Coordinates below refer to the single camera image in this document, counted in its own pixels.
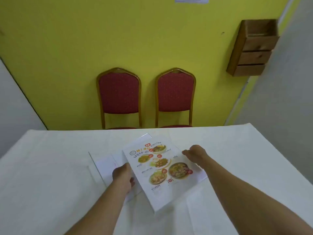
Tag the person's left hand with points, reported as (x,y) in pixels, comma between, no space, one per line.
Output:
(123,177)

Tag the person's right hand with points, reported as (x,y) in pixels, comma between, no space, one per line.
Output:
(196,154)

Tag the menu with red lanterns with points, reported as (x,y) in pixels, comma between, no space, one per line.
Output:
(105,166)

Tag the menu with large food photos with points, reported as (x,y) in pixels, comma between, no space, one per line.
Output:
(159,168)

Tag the person's left forearm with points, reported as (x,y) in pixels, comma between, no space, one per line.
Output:
(102,210)

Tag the person's right forearm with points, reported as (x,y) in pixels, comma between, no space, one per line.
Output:
(244,200)

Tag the red padded gold-framed chair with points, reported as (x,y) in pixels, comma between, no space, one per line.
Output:
(175,91)
(119,92)

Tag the table with white tablecloth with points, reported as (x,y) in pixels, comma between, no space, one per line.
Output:
(49,173)

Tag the wooden wall box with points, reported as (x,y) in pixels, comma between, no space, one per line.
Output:
(254,57)

